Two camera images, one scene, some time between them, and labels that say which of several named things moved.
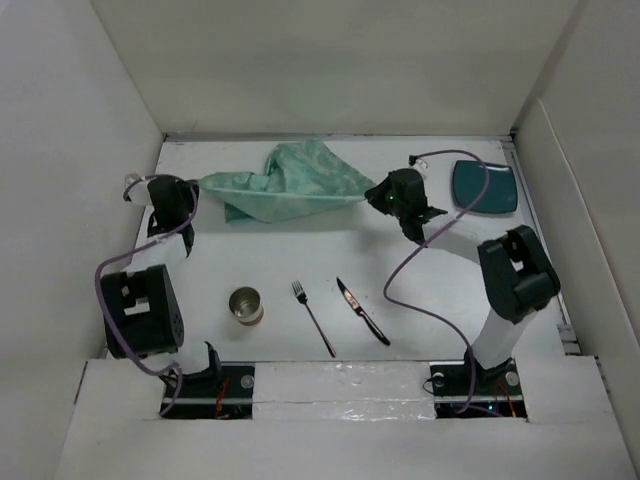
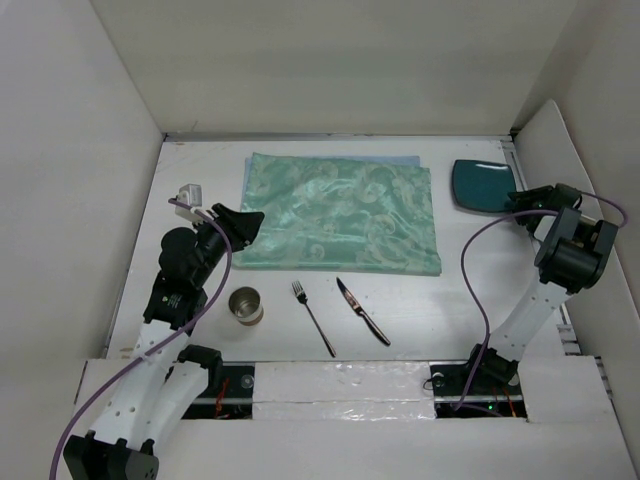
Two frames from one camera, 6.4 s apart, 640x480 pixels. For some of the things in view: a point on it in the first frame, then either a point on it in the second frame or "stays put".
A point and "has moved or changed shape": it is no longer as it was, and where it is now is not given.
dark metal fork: x=301 y=295 stays put
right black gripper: x=376 y=195 → x=524 y=198
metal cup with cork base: x=246 y=306 stays put
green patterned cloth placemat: x=298 y=177 has moved or changed shape
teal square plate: x=468 y=180 stays put
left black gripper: x=188 y=192 → x=241 y=226
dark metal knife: x=352 y=300 stays put
